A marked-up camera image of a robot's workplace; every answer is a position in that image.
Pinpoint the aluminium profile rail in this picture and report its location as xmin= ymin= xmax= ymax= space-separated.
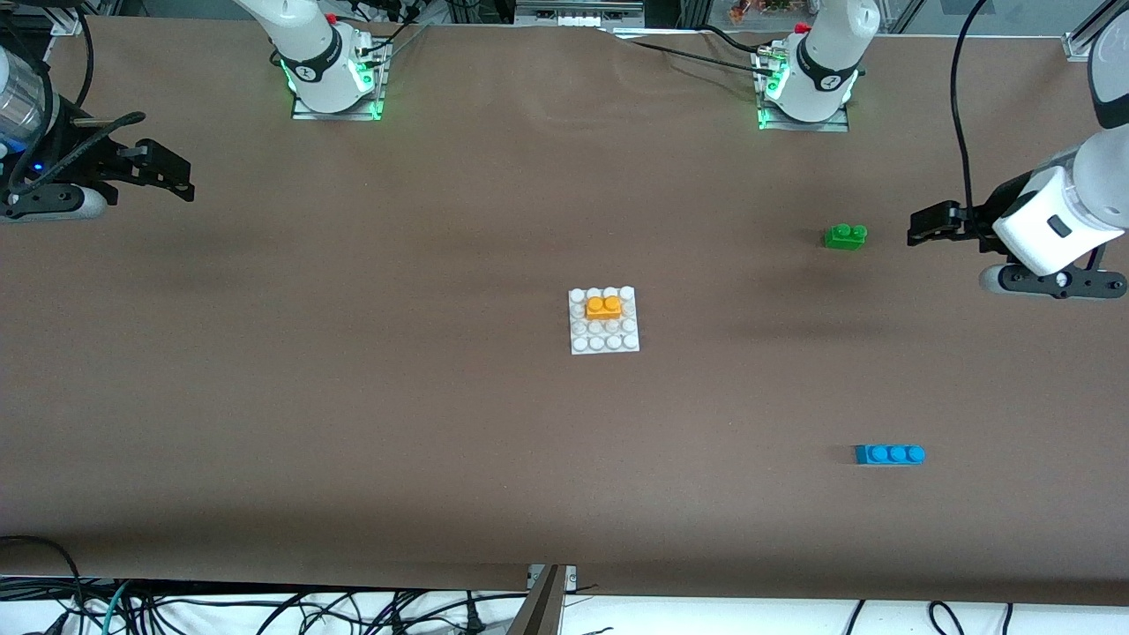
xmin=514 ymin=0 xmax=647 ymax=29

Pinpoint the black looped floor cable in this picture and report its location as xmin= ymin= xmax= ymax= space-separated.
xmin=0 ymin=534 xmax=87 ymax=635

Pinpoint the blue three-stud block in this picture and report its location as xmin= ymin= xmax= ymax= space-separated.
xmin=854 ymin=444 xmax=927 ymax=467

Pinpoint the teal floor cable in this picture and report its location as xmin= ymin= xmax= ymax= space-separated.
xmin=100 ymin=580 xmax=135 ymax=635

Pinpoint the orange plastic object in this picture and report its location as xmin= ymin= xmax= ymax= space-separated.
xmin=728 ymin=0 xmax=795 ymax=23

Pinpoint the white studded base plate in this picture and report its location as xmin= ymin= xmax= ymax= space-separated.
xmin=567 ymin=285 xmax=641 ymax=356

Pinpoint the black right base cable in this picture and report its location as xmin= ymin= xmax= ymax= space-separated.
xmin=370 ymin=22 xmax=433 ymax=58

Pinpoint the short black table cable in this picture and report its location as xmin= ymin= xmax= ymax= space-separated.
xmin=701 ymin=25 xmax=768 ymax=56

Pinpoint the grey table support beam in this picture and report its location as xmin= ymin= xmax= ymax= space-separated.
xmin=505 ymin=564 xmax=567 ymax=635

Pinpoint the long black table cable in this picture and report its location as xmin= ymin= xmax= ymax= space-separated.
xmin=617 ymin=35 xmax=777 ymax=78

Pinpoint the metal table edge bracket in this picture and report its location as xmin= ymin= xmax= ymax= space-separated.
xmin=527 ymin=564 xmax=579 ymax=592

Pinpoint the brown table cover sheet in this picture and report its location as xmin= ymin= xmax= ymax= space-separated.
xmin=0 ymin=18 xmax=1129 ymax=609

